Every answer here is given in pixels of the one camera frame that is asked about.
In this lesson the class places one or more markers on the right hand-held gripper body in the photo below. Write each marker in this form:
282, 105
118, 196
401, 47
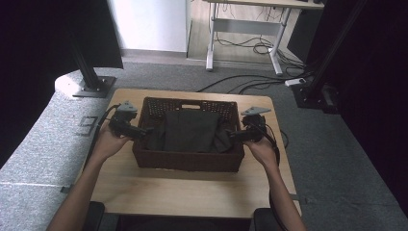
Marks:
255, 126

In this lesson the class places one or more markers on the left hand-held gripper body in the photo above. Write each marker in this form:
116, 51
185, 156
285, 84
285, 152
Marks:
123, 120

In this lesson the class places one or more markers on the dark cloth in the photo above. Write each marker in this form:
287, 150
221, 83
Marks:
189, 130

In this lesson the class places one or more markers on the brown woven basket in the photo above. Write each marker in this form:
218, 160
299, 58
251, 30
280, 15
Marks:
189, 160

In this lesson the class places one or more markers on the person's right hand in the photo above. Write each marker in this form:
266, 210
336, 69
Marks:
263, 150

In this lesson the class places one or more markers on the person's left hand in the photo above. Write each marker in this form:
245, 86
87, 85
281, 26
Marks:
107, 142

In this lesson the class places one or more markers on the black metal stand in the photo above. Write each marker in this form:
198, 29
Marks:
320, 80
89, 77

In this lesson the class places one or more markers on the white power strip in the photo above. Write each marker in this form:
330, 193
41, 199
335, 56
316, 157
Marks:
295, 82

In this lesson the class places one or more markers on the black chair armrest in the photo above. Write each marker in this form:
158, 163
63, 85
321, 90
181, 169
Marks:
94, 216
264, 221

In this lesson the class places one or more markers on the white cabinet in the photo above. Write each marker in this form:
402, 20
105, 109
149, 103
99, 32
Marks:
150, 24

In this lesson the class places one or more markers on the white metal desk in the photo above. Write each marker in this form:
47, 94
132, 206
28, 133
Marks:
243, 25

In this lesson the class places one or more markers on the dark curtain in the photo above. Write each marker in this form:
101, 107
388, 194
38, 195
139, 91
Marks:
32, 64
378, 96

